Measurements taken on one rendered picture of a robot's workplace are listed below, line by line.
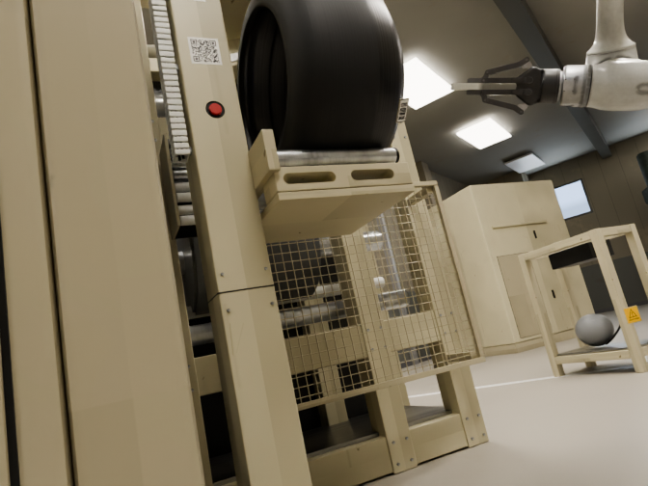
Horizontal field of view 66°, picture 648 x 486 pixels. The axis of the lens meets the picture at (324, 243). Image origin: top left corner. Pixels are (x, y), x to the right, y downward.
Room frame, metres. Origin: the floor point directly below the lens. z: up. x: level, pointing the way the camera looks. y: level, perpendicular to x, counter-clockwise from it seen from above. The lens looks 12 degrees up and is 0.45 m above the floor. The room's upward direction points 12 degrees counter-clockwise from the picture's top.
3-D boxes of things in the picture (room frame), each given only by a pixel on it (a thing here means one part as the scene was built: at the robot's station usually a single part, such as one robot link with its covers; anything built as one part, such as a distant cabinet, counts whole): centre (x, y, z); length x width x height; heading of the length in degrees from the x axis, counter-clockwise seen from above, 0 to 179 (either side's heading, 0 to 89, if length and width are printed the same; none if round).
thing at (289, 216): (1.27, -0.01, 0.80); 0.37 x 0.36 x 0.02; 26
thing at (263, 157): (1.19, 0.15, 0.90); 0.40 x 0.03 x 0.10; 26
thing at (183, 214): (1.51, 0.36, 1.05); 0.20 x 0.15 x 0.30; 116
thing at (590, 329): (3.11, -1.53, 0.40); 0.60 x 0.35 x 0.80; 26
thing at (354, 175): (1.14, -0.07, 0.84); 0.36 x 0.09 x 0.06; 116
